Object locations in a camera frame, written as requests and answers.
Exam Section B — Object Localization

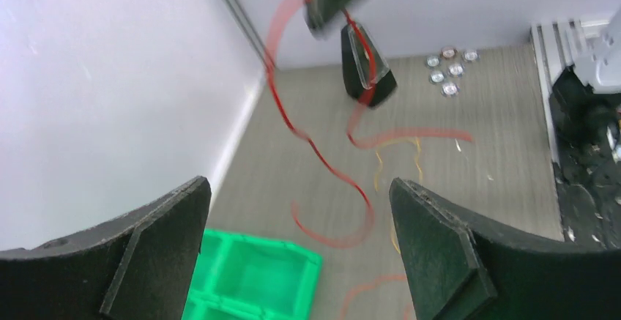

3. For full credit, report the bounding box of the small silver round part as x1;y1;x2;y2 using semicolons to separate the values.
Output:
441;81;460;97

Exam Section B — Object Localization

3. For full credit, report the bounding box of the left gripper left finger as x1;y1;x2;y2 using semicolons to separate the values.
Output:
1;176;212;319

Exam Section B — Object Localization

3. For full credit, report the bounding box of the orange wire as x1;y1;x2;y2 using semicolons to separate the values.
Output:
339;272;418;320

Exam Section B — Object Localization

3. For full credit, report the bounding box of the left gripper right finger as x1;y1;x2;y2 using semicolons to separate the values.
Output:
389;178;620;319

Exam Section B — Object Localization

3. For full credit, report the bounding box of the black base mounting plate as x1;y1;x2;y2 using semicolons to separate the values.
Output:
554;117;620;250

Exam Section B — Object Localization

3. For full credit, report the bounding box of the yellow wire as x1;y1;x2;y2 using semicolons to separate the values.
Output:
372;135;425;256

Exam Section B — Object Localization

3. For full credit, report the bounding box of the red wire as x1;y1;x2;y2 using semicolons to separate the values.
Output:
264;0;474;250

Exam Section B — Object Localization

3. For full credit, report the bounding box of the green six-compartment bin tray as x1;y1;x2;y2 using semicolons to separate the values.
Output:
182;229;323;319

